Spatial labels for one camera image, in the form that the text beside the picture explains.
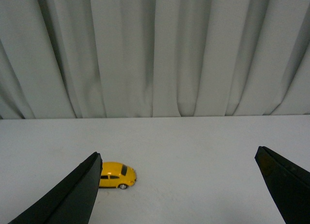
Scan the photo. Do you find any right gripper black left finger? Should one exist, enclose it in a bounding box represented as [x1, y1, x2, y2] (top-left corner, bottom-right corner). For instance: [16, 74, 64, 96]
[10, 152, 102, 224]

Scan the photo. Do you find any grey white curtain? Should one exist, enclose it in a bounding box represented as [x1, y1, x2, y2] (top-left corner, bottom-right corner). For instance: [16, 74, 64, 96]
[0, 0, 310, 119]

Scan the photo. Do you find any yellow beetle toy car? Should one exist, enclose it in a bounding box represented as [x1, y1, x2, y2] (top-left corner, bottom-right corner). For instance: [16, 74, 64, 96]
[99, 162, 137, 190]

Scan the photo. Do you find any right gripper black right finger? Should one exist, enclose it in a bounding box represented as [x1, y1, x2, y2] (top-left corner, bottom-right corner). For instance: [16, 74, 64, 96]
[255, 146, 310, 224]

